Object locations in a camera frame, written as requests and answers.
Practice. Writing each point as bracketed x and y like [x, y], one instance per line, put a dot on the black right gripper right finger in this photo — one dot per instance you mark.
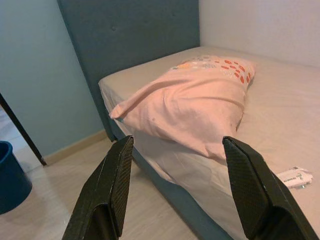
[257, 200]

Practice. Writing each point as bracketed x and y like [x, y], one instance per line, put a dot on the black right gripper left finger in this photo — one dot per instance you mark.
[105, 195]

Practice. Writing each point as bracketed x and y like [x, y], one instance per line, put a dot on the pink patterned pillow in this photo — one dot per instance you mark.
[187, 105]

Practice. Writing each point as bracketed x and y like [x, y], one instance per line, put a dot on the small white paper wrapper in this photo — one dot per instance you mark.
[295, 176]

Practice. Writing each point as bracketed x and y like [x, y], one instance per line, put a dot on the mattress with white sheet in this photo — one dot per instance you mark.
[280, 112]

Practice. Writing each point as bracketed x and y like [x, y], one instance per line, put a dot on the blue round trash bin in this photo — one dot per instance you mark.
[12, 180]

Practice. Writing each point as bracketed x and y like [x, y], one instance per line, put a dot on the beige wall baseboard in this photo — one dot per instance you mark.
[75, 147]

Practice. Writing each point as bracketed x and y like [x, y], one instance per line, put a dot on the black door frame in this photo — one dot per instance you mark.
[25, 130]

